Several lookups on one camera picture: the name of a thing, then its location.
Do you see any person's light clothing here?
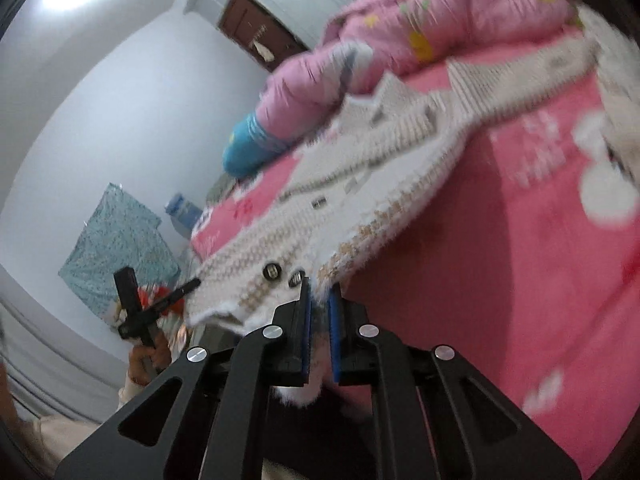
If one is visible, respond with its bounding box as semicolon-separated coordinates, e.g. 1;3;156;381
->
10;412;101;480

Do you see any beige white knit cardigan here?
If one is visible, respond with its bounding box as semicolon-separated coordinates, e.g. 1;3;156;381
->
186;30;601;408

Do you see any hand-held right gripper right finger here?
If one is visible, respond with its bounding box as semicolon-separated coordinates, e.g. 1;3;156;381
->
327;284;583;480

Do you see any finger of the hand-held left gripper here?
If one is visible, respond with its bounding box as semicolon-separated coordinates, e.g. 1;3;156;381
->
149;279;202;320

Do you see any pink printed quilt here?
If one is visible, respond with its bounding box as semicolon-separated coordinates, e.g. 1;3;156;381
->
255;0;583;141

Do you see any blue striped pillow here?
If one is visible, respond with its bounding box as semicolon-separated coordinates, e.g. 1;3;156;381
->
222;112;296;178

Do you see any white fuzzy garment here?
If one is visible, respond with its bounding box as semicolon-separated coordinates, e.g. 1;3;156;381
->
575;5;640;186

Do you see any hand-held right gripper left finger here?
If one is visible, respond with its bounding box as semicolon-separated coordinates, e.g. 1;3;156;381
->
54;276;313;480

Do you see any teal patterned cloth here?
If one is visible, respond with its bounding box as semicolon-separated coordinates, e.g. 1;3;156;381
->
57;182;182;318

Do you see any blue water bottle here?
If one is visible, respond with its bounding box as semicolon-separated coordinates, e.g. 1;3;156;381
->
165;192;203;241

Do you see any person's left forearm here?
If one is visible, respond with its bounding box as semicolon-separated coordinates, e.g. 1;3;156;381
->
116;377;151;413

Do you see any pink printed blanket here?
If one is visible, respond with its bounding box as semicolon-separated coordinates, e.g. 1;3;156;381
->
190;60;640;480

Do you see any person's left hand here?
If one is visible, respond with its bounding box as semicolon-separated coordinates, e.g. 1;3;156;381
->
127;332;173;386

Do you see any brown wooden door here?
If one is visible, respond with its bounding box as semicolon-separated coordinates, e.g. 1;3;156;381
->
217;0;313;73

